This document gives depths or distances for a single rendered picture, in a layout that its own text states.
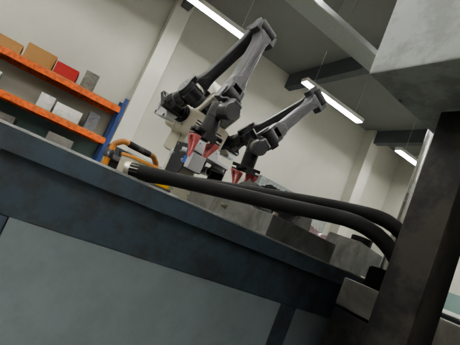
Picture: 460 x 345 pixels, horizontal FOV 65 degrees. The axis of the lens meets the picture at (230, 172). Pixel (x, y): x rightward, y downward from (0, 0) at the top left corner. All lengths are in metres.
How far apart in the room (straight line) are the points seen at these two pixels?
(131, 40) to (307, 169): 4.60
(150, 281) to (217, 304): 0.16
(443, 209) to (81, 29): 6.56
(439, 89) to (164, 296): 0.57
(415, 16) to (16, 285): 0.71
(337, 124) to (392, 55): 8.51
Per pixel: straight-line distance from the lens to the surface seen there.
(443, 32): 0.56
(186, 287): 0.75
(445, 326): 0.74
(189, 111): 1.67
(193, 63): 7.21
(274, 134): 1.44
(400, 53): 0.58
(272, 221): 0.95
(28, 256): 0.66
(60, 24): 6.83
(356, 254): 1.31
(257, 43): 1.44
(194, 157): 1.18
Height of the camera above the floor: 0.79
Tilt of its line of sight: 8 degrees up
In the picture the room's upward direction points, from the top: 23 degrees clockwise
